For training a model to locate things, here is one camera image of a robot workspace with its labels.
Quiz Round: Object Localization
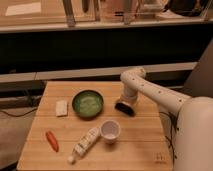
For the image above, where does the black cable left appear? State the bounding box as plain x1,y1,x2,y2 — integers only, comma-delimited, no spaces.
0,107,38,118

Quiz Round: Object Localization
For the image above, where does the green bowl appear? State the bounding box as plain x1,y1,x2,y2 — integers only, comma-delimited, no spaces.
72,90,104,119

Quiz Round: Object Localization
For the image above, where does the white ceramic cup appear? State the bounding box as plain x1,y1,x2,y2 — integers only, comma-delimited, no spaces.
100,120,121,144

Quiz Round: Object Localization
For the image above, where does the black cable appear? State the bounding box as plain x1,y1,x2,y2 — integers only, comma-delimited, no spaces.
0,107,38,118
159,111,177,166

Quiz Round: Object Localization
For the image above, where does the black cable right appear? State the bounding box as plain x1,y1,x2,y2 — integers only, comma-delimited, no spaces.
159,111,177,166

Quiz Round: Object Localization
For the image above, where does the black eraser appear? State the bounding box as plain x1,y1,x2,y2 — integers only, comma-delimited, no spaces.
115,103,135,116

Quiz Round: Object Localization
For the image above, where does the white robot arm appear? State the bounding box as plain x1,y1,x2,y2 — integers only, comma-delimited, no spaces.
120,67,213,171

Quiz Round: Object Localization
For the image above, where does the white paper sheet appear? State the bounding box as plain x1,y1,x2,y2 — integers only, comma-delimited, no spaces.
5,2,41,16

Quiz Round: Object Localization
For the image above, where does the white tube bottle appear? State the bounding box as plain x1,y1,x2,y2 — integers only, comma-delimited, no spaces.
68,127,100,164

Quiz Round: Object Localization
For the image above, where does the white rectangular block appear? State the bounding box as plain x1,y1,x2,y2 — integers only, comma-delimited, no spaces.
56,100,68,117

